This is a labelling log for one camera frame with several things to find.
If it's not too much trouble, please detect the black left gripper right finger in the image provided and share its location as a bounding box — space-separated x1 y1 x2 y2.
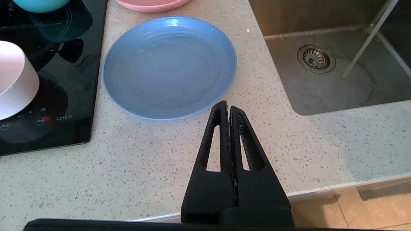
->
222 106 295 225

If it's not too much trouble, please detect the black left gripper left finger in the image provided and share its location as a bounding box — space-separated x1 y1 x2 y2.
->
181 100 237 224

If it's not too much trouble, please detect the large blue-grey plate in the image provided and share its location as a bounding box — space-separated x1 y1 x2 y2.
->
102 17 238 121

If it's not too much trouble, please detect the large pink plate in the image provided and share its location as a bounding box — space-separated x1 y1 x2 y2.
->
116 0 191 13

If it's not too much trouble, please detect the pink bowl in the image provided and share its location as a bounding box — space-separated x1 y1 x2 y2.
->
0 41 40 121

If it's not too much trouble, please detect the teal bowl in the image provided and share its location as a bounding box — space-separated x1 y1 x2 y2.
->
13 0 71 13

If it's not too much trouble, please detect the stainless steel sink basin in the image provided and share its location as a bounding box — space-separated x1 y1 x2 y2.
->
249 0 411 116

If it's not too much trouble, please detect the round metal drain strainer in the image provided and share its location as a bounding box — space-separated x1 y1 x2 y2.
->
297 44 337 73

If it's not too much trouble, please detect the black glass induction cooktop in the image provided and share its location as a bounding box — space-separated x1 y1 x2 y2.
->
0 0 108 157

